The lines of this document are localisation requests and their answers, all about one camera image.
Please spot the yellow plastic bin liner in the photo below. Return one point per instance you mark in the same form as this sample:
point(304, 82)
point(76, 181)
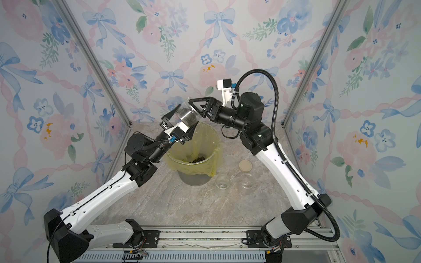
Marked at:
point(201, 155)

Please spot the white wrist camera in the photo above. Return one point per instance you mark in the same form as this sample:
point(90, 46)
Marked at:
point(227, 91)
point(176, 133)

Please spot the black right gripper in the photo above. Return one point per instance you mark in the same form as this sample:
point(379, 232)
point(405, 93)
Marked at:
point(214, 103)

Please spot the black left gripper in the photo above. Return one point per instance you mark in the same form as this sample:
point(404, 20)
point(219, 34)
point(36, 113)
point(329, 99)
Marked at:
point(165, 121)

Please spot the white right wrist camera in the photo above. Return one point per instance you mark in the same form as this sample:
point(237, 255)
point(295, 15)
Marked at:
point(227, 91)

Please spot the small jar with grey lid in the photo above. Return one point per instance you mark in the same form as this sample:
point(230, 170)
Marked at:
point(186, 116)

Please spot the grey mesh trash bin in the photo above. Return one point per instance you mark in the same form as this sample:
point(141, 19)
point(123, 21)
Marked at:
point(194, 179)

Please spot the glass jar with tea leaves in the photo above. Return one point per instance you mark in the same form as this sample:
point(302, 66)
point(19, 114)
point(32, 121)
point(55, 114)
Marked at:
point(223, 182)

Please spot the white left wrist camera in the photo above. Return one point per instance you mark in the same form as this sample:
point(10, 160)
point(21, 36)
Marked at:
point(176, 133)

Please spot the beige round jar lid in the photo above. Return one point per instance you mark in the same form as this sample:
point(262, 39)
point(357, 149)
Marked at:
point(245, 166)

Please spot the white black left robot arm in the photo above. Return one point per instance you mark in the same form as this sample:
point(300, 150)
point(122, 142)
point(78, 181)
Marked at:
point(70, 232)

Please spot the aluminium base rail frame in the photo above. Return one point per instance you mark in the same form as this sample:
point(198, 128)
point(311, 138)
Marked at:
point(212, 244)

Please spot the translucent round container lid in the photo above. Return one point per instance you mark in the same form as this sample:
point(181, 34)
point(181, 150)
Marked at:
point(230, 161)

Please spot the translucent plastic container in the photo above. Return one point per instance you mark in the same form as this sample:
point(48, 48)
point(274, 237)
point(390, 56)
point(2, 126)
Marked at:
point(245, 184)

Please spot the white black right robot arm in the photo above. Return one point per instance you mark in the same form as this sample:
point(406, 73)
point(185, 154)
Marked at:
point(306, 203)

